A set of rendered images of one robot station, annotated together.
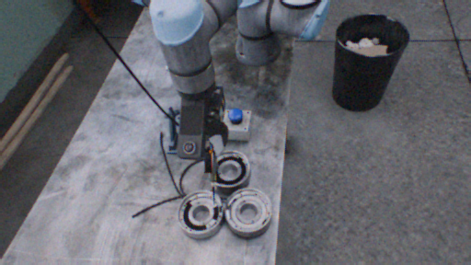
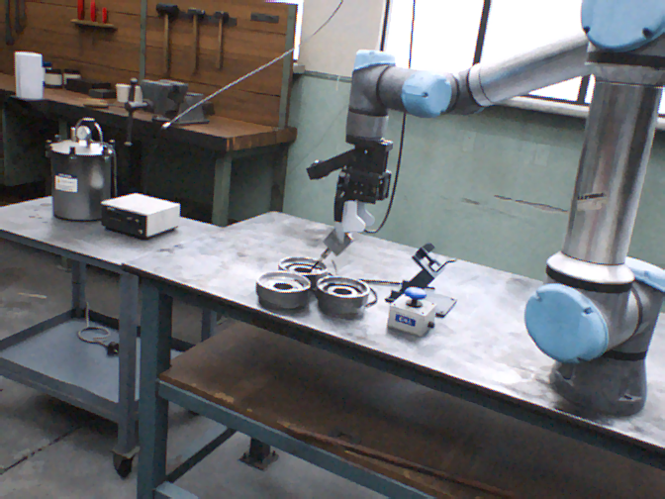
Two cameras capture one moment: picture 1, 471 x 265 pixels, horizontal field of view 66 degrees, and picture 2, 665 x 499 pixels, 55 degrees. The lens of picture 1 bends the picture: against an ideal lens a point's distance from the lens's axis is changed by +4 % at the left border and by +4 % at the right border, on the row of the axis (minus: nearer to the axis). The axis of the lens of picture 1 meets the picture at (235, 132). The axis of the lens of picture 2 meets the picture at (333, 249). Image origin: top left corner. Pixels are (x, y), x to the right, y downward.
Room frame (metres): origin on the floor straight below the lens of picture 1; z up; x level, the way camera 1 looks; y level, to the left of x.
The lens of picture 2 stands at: (0.62, -1.15, 1.31)
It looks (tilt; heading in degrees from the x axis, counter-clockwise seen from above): 18 degrees down; 99
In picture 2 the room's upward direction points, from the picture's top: 7 degrees clockwise
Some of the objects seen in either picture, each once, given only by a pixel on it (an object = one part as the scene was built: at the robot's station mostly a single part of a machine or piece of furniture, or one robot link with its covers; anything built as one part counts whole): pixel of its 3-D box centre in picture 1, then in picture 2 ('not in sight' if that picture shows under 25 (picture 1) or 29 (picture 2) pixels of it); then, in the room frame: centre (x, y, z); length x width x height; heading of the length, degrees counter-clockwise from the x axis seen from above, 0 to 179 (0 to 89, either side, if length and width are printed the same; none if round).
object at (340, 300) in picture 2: (230, 172); (341, 295); (0.46, 0.03, 0.82); 0.10 x 0.10 x 0.04
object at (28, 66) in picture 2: not in sight; (28, 74); (-1.33, 1.60, 0.96); 0.12 x 0.11 x 0.20; 74
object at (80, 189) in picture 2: not in sight; (108, 172); (-0.37, 0.61, 0.83); 0.41 x 0.19 x 0.30; 168
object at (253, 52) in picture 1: (258, 38); (603, 362); (0.92, -0.12, 0.85); 0.15 x 0.15 x 0.10
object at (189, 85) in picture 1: (190, 72); (366, 126); (0.46, 0.06, 1.15); 0.08 x 0.08 x 0.05
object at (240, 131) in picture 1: (237, 123); (415, 315); (0.61, -0.01, 0.82); 0.08 x 0.07 x 0.05; 164
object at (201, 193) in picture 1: (201, 214); (302, 273); (0.36, 0.11, 0.82); 0.10 x 0.10 x 0.04
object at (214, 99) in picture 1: (201, 101); (364, 169); (0.47, 0.05, 1.07); 0.09 x 0.08 x 0.12; 166
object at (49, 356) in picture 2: not in sight; (95, 322); (-0.40, 0.59, 0.34); 0.67 x 0.46 x 0.68; 168
